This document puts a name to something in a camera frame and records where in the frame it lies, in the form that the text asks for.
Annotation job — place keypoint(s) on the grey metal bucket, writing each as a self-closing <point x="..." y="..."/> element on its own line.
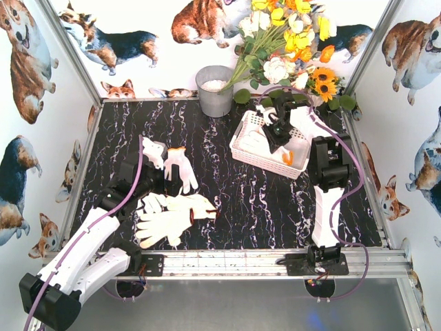
<point x="214" y="92"/>

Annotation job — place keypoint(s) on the cream leather glove rear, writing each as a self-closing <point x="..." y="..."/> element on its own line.
<point x="201" y="206"/>

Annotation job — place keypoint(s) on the yellow dotted knit glove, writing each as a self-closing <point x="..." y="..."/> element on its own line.
<point x="255" y="142"/>

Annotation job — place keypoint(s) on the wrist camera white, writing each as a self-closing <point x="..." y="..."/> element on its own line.
<point x="269" y="114"/>
<point x="154" y="151"/>

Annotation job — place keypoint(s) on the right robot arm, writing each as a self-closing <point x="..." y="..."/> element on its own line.
<point x="329" y="167"/>

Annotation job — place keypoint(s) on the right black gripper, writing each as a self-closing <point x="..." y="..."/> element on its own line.
<point x="275" y="134"/>

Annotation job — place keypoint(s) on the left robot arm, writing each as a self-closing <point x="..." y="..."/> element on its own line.
<point x="56" y="294"/>

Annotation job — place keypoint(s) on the artificial flower bouquet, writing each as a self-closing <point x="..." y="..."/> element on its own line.
<point x="278" y="41"/>

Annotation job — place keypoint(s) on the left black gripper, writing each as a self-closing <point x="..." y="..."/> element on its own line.
<point x="173" y="176"/>

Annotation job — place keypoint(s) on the white plastic storage basket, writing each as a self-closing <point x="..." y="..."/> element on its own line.
<point x="298" y="144"/>

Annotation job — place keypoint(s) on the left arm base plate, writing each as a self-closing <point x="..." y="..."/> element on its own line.
<point x="146" y="265"/>

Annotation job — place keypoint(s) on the cream leather glove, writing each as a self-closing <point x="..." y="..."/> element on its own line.
<point x="153" y="227"/>
<point x="201" y="206"/>

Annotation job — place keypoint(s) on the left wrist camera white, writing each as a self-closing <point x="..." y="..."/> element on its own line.
<point x="154" y="151"/>

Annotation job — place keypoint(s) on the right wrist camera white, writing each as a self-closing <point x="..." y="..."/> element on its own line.
<point x="269" y="114"/>

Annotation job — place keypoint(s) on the cream leather glove front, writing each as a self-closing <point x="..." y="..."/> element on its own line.
<point x="153" y="227"/>

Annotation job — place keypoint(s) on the sunflower pot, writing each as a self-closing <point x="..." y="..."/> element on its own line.
<point x="325" y="83"/>

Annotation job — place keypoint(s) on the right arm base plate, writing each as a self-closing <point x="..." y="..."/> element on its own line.
<point x="299" y="265"/>

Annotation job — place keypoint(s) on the white knit glove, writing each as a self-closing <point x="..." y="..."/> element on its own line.
<point x="176" y="156"/>
<point x="151" y="203"/>

